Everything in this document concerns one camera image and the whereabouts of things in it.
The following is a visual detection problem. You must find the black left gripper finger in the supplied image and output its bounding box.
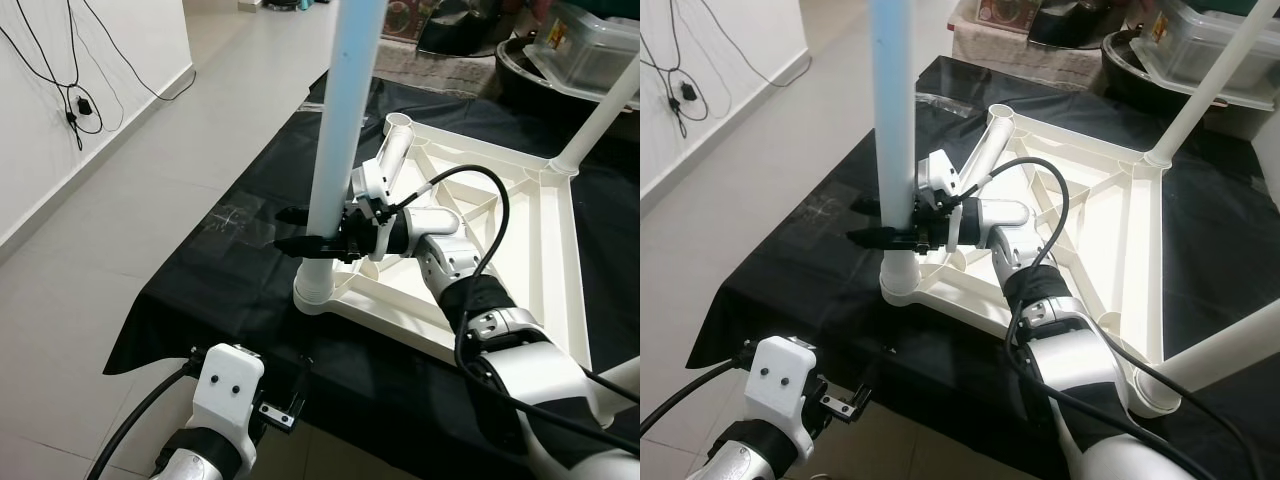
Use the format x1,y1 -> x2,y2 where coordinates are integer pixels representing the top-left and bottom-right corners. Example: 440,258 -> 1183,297
850,345 -> 878,403
288,353 -> 314,411

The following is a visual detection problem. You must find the black tablecloth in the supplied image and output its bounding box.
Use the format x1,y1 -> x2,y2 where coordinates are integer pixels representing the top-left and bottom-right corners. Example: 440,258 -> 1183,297
690,55 -> 1280,480
103,75 -> 641,480

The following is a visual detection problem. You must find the beige bench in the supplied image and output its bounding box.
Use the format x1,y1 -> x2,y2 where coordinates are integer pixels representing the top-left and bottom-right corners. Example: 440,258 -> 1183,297
950,20 -> 1111,86
370,40 -> 521,96

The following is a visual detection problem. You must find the white plastic table top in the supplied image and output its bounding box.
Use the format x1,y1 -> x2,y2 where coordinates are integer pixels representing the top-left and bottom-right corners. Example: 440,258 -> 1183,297
293,112 -> 591,371
880,103 -> 1186,416

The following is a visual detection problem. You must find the black wok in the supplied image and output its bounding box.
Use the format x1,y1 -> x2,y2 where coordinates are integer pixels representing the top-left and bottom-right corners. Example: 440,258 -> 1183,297
495,40 -> 641,121
1105,30 -> 1251,121

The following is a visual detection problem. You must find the dark curved glossy panel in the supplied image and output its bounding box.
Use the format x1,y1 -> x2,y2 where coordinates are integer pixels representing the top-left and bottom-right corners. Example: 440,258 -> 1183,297
415,0 -> 501,56
1030,0 -> 1101,46

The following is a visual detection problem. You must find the clear plastic container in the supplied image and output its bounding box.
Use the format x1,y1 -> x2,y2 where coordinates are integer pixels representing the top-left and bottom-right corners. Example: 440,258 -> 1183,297
1130,0 -> 1280,101
525,0 -> 641,96

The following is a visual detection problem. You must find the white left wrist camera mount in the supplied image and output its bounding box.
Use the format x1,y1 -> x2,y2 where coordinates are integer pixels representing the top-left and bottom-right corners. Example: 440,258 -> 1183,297
190,343 -> 266,446
745,335 -> 823,451

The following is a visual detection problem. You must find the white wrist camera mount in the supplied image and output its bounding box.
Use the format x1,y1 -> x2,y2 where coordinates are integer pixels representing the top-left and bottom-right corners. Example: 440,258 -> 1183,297
745,335 -> 823,451
348,158 -> 401,263
190,343 -> 266,446
915,150 -> 966,251

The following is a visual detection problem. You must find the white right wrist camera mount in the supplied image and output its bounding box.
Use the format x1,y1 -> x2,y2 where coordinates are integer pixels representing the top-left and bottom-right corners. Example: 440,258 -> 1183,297
915,150 -> 966,251
348,158 -> 401,263

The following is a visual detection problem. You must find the thin black wall cable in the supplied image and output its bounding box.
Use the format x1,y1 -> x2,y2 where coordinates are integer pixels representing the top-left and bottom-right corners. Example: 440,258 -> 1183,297
80,0 -> 196,101
690,0 -> 811,91

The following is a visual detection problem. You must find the looped black wall cable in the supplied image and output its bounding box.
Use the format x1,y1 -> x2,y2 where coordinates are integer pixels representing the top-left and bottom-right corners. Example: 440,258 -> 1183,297
640,0 -> 716,141
0,0 -> 106,151

